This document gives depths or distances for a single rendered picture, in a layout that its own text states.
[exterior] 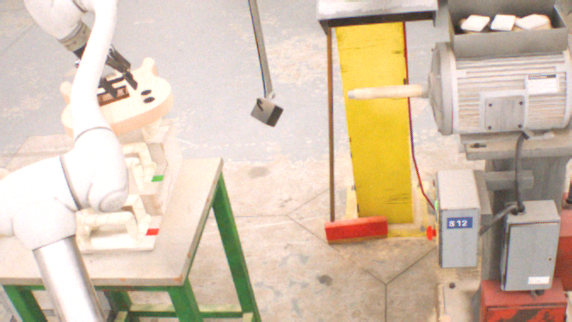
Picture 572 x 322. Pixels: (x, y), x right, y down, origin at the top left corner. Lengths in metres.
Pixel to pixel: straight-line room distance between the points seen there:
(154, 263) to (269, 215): 1.62
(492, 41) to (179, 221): 1.04
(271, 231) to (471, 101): 1.84
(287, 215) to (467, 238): 1.87
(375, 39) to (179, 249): 1.26
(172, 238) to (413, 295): 1.32
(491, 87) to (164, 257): 1.00
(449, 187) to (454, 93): 0.24
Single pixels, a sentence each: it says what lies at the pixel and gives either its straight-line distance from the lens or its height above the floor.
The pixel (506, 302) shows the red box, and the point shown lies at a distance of 2.03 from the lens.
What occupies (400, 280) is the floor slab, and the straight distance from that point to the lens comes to 2.95.
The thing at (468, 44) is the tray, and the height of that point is 1.41.
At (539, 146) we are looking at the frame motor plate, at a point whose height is 1.12.
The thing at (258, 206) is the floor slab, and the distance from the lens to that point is 3.47.
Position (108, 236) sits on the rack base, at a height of 0.94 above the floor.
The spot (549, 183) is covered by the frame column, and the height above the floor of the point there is 0.99.
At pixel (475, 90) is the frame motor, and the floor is 1.30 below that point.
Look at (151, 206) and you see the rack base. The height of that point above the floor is 0.98.
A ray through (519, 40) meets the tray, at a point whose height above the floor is 1.41.
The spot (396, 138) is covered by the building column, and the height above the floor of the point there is 0.53.
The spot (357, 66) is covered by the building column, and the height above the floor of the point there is 0.90.
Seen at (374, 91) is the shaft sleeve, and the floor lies 1.26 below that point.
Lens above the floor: 2.11
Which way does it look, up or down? 34 degrees down
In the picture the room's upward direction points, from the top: 11 degrees counter-clockwise
